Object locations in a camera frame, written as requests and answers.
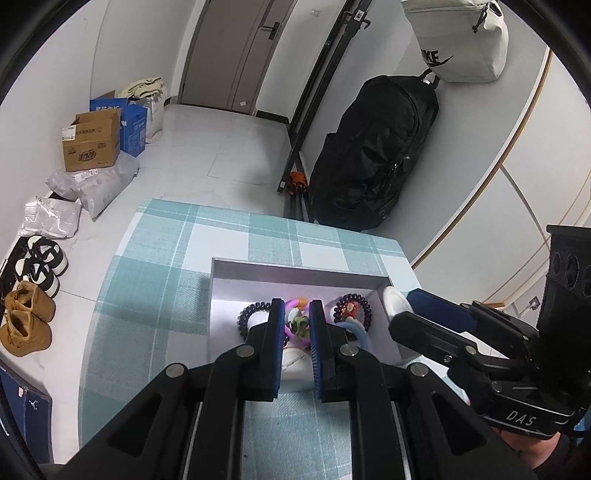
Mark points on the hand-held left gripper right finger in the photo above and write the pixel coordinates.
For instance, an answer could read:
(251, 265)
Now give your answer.
(316, 350)

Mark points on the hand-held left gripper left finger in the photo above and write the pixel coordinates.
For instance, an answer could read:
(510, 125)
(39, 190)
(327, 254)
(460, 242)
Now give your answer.
(277, 350)

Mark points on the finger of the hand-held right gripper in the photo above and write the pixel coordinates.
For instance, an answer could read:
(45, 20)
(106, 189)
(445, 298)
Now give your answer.
(429, 334)
(438, 307)

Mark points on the green plant-shaped hair clip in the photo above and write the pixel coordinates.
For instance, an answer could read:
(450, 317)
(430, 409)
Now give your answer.
(300, 325)

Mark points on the white oval item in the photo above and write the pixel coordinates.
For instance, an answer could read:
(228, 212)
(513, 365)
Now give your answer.
(395, 300)

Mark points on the grey shallow box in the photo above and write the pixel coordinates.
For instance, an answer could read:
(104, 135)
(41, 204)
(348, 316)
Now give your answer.
(277, 286)

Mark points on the person's right forearm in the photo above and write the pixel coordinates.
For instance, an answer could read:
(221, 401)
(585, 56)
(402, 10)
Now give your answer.
(567, 454)

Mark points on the person's right hand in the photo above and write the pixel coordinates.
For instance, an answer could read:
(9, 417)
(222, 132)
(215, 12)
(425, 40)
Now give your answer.
(531, 447)

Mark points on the white rounded item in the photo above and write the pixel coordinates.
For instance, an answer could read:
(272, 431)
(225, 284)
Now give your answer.
(295, 362)

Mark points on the teal plaid tablecloth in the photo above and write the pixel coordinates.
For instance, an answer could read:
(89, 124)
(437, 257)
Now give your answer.
(161, 286)

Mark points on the white wardrobe with gold trim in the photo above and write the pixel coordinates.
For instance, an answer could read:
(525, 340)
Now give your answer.
(554, 184)

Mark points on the black backpack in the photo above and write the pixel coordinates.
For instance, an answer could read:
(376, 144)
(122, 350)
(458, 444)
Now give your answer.
(369, 152)

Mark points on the orange item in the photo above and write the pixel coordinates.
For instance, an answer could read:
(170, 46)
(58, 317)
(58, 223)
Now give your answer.
(297, 182)

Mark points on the large grey mailer bag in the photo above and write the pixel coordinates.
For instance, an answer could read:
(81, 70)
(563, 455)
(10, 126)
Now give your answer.
(111, 184)

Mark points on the black and white sandal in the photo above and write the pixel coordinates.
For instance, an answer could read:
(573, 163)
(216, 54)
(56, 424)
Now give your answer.
(46, 253)
(37, 277)

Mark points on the brown boot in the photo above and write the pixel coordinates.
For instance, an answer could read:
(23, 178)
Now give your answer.
(30, 300)
(23, 334)

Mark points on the navy shoe box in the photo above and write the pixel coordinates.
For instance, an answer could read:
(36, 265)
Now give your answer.
(25, 415)

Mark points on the white tote bag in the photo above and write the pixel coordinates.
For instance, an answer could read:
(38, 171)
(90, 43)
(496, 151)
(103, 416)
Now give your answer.
(154, 120)

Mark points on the clear plastic bag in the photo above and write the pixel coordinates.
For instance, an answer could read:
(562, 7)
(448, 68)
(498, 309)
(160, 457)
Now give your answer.
(51, 217)

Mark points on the blue cardboard box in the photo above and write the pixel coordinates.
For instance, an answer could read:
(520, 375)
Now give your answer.
(134, 129)

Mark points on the beige sports bag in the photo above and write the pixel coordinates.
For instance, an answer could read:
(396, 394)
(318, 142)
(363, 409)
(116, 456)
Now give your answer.
(457, 41)

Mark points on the small grey mailer bag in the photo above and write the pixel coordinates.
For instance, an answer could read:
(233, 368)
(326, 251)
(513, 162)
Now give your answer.
(67, 182)

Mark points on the black metal stand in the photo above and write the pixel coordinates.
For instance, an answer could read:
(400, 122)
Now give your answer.
(332, 55)

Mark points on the brown cardboard box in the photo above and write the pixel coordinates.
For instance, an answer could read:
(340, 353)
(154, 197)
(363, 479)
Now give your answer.
(90, 143)

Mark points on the beige cloth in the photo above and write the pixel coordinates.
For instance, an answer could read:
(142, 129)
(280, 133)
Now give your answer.
(143, 86)

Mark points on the grey door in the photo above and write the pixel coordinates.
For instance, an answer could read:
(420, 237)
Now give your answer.
(221, 50)

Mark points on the wall socket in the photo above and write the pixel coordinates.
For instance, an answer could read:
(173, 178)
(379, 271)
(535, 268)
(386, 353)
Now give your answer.
(533, 303)

